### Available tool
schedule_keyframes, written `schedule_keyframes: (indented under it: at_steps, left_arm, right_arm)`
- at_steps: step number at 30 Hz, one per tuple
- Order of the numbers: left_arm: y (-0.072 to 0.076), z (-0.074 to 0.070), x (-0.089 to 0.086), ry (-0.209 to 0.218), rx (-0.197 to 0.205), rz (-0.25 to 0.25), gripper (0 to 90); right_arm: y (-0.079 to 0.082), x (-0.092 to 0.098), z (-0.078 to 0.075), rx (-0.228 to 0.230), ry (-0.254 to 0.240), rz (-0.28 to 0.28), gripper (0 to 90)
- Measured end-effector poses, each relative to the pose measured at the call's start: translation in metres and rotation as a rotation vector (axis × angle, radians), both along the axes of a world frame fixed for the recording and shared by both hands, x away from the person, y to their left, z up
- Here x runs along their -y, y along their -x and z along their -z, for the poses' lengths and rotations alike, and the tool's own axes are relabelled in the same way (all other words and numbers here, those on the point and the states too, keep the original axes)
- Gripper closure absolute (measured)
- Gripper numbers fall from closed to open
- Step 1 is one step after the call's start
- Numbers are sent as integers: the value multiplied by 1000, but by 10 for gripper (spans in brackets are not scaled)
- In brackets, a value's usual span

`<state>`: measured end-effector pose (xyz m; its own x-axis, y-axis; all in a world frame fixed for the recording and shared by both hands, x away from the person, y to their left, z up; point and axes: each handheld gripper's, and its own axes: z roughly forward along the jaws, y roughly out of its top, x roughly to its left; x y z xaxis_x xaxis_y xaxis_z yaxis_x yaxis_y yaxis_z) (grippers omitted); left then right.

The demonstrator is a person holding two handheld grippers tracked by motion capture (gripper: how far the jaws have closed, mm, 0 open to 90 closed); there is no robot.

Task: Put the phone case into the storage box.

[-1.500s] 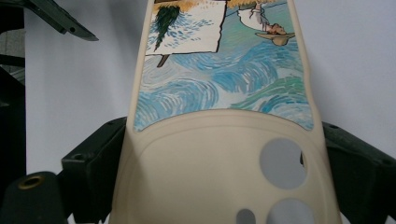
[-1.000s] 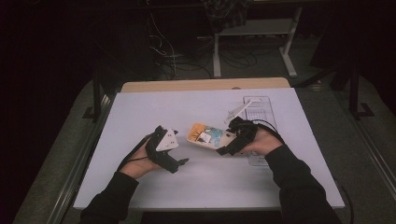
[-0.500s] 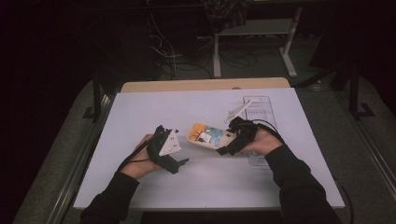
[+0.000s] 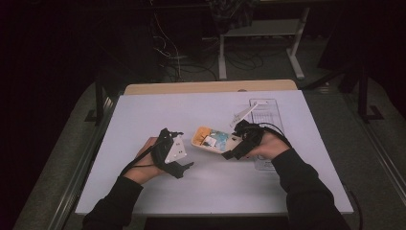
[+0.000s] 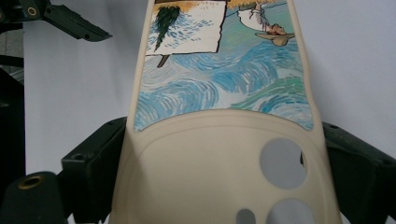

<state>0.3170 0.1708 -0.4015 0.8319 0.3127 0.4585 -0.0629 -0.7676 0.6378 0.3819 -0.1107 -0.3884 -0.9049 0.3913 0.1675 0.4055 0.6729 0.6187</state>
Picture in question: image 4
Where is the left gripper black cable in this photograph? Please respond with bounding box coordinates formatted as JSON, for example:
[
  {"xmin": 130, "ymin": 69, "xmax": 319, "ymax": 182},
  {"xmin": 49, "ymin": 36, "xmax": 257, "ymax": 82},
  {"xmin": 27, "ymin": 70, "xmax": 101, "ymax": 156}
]
[{"xmin": 119, "ymin": 140, "xmax": 164, "ymax": 177}]

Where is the cream plate with picture print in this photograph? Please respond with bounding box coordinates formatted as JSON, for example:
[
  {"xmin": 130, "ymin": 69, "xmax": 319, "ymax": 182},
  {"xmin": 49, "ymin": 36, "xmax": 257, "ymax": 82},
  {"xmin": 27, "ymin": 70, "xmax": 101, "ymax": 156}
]
[{"xmin": 191, "ymin": 126, "xmax": 243, "ymax": 155}]

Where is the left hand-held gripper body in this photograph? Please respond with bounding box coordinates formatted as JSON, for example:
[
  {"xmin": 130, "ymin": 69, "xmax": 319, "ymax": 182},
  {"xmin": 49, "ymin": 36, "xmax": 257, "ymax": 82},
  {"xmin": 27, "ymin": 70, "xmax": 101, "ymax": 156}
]
[{"xmin": 150, "ymin": 128, "xmax": 189, "ymax": 179}]

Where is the white metal-framed desk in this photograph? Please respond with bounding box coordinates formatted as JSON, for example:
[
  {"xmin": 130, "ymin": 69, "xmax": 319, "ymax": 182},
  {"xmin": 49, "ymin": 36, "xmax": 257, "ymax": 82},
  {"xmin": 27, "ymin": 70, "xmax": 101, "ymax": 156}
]
[{"xmin": 218, "ymin": 8, "xmax": 306, "ymax": 81}]

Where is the black cable beside table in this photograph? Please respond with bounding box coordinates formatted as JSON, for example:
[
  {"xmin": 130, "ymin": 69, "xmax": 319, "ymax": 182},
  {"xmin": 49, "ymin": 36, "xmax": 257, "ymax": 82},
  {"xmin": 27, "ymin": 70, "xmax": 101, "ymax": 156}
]
[{"xmin": 347, "ymin": 190, "xmax": 365, "ymax": 230}]

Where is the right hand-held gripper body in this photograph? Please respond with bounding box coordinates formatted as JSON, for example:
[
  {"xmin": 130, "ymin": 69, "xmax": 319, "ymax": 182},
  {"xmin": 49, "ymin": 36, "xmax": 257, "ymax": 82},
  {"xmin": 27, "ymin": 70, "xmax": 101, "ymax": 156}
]
[{"xmin": 229, "ymin": 101, "xmax": 269, "ymax": 154}]

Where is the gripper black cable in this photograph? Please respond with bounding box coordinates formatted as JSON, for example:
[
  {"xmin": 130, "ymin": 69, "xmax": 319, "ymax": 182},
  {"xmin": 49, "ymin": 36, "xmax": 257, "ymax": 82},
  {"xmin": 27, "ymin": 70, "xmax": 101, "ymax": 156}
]
[
  {"xmin": 257, "ymin": 122, "xmax": 293, "ymax": 150},
  {"xmin": 119, "ymin": 140, "xmax": 164, "ymax": 177}
]

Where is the person's left hand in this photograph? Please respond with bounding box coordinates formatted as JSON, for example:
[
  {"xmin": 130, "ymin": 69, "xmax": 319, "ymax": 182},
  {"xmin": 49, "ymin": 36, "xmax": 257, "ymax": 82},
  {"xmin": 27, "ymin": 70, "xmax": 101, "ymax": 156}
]
[{"xmin": 124, "ymin": 136, "xmax": 166, "ymax": 186}]

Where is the tangle of floor cables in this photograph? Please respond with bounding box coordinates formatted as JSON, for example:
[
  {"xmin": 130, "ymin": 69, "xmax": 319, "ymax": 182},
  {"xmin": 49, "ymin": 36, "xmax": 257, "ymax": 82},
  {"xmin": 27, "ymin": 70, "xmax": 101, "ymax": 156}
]
[{"xmin": 149, "ymin": 0, "xmax": 221, "ymax": 82}]

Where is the metal floor rail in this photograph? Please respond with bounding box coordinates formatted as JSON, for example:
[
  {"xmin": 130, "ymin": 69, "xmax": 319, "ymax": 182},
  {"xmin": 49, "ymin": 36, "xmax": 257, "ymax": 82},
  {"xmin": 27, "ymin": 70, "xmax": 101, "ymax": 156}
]
[
  {"xmin": 47, "ymin": 95, "xmax": 122, "ymax": 230},
  {"xmin": 343, "ymin": 92, "xmax": 406, "ymax": 205}
]

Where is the black metal stand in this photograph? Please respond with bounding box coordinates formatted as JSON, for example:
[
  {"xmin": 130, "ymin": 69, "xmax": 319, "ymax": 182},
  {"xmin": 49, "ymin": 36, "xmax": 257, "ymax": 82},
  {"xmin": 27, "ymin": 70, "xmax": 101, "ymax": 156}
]
[
  {"xmin": 356, "ymin": 63, "xmax": 386, "ymax": 124},
  {"xmin": 84, "ymin": 73, "xmax": 111, "ymax": 124}
]

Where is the person's right hand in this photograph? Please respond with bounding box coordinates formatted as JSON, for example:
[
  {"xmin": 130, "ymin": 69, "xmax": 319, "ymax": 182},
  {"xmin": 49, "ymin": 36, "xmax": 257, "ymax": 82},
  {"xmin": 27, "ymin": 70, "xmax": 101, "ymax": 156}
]
[{"xmin": 245, "ymin": 131, "xmax": 290, "ymax": 161}]

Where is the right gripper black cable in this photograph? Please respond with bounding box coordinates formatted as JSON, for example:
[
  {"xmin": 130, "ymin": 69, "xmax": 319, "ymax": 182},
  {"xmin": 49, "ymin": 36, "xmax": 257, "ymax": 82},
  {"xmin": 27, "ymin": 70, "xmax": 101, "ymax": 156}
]
[{"xmin": 257, "ymin": 122, "xmax": 293, "ymax": 150}]

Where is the dark patterned cloth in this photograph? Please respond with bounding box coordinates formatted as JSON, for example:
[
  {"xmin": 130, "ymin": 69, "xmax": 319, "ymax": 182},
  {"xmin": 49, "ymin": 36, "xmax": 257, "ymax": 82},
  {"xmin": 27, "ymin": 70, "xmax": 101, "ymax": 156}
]
[{"xmin": 207, "ymin": 0, "xmax": 259, "ymax": 33}]

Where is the clear plastic storage box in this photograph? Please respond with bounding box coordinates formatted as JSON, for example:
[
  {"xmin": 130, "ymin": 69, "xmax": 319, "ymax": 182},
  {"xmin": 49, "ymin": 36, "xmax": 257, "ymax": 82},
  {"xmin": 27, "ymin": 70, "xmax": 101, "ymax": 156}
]
[{"xmin": 248, "ymin": 98, "xmax": 285, "ymax": 172}]

